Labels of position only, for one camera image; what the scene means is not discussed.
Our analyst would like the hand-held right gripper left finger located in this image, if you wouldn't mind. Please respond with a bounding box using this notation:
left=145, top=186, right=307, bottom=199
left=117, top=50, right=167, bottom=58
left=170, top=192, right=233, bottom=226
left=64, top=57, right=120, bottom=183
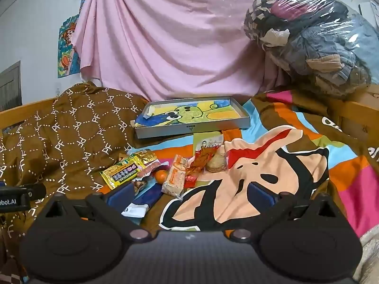
left=38, top=181, right=153, bottom=241

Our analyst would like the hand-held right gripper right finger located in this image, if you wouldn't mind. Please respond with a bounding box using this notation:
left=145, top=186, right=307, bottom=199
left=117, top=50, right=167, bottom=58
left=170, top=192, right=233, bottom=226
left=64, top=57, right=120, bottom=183
left=228, top=182, right=341, bottom=241

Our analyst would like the blue white snack packet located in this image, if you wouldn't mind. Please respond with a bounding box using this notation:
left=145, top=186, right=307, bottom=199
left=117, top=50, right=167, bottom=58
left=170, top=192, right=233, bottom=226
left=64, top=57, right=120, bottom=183
left=121, top=188, right=163, bottom=217

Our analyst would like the green yellow cracker packet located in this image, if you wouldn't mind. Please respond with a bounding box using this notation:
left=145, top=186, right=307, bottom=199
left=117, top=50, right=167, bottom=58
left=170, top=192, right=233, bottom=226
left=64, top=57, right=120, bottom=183
left=100, top=153, right=149, bottom=190

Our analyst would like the round biscuit packet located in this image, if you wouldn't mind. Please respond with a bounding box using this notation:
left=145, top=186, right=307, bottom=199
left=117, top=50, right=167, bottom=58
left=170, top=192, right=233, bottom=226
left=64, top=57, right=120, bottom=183
left=206, top=151, right=228, bottom=173

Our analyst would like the red snack packet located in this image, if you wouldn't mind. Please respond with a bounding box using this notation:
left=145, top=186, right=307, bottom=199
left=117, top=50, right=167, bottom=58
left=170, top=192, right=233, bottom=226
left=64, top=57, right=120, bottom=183
left=184, top=146, right=218, bottom=188

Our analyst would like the grey tray with cartoon drawing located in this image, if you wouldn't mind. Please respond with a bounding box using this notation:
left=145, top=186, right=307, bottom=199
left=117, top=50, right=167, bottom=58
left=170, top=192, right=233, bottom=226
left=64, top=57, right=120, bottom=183
left=131, top=95, right=251, bottom=139

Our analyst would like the sausage packet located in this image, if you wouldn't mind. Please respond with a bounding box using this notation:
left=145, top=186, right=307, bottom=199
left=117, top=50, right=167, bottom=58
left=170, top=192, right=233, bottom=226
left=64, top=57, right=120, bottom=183
left=135, top=159, right=169, bottom=181

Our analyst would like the shiny gold snack packet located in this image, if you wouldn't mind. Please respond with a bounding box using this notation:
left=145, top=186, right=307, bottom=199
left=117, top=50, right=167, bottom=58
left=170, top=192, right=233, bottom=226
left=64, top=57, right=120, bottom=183
left=132, top=149, right=157, bottom=166

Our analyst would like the cream packet with figure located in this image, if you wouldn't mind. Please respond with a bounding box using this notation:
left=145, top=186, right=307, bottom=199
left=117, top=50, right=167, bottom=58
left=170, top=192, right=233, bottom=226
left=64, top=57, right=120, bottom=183
left=193, top=133, right=223, bottom=157

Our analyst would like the brown patterned quilt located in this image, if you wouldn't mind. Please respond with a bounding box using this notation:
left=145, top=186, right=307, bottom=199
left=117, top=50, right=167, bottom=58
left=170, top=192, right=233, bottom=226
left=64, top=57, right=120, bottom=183
left=0, top=81, right=149, bottom=284

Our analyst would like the beige fluffy cloth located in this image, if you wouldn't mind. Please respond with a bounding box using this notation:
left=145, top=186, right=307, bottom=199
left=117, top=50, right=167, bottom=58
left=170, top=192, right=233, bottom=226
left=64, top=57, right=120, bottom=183
left=354, top=225, right=379, bottom=284

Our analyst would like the cardboard box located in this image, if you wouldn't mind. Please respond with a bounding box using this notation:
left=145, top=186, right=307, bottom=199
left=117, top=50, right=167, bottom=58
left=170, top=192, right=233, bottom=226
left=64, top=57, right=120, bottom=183
left=351, top=83, right=379, bottom=107

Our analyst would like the clear bag of clothes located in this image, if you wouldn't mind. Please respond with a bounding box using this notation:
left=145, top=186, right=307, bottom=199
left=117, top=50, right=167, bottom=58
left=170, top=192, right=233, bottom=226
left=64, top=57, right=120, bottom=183
left=243, top=0, right=372, bottom=98

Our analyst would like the pink hanging sheet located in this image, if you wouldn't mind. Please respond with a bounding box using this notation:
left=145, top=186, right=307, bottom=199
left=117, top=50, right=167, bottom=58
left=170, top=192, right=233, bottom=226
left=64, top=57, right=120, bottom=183
left=72, top=0, right=323, bottom=102

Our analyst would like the grey wall panel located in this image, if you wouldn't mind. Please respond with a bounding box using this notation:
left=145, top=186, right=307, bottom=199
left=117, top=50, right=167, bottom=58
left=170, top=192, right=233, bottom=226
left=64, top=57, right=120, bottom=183
left=0, top=61, right=23, bottom=105

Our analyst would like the colourful wall poster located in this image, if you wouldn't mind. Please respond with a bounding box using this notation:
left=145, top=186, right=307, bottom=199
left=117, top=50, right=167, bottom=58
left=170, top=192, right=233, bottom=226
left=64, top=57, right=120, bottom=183
left=58, top=0, right=89, bottom=79

